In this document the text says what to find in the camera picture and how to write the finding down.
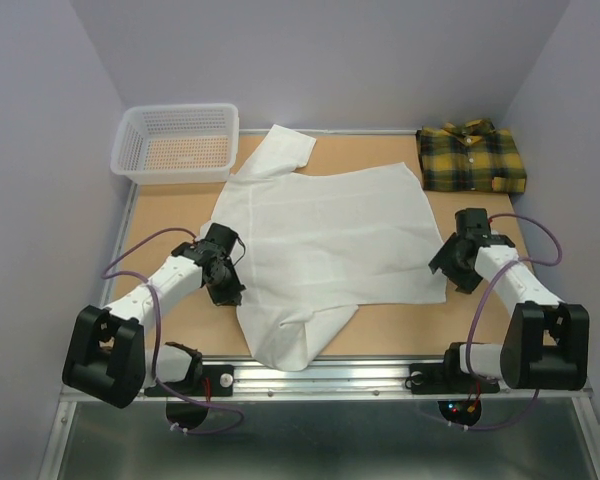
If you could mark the white long sleeve shirt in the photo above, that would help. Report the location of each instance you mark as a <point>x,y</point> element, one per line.
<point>319,247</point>

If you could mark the white perforated plastic basket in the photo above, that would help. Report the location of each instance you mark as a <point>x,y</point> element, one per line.
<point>176,144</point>

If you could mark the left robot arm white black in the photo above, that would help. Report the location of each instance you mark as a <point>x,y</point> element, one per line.
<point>107,357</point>

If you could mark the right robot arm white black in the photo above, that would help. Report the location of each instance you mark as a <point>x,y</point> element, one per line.
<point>546,343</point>

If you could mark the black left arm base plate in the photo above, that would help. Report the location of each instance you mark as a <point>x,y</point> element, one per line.
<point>208,382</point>

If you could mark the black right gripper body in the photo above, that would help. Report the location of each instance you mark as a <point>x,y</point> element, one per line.
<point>461,264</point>

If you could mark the yellow plaid folded shirt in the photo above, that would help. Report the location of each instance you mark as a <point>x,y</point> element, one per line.
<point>475,156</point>

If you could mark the aluminium mounting rail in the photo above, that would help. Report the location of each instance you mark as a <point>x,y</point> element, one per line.
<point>330,378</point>

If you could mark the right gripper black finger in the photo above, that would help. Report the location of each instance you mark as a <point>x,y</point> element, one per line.
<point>465,280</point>
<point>446,259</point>

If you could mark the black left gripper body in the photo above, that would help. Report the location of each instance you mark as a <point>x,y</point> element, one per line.
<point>227,264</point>

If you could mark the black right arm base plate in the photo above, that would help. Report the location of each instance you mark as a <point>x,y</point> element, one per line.
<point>434,378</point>

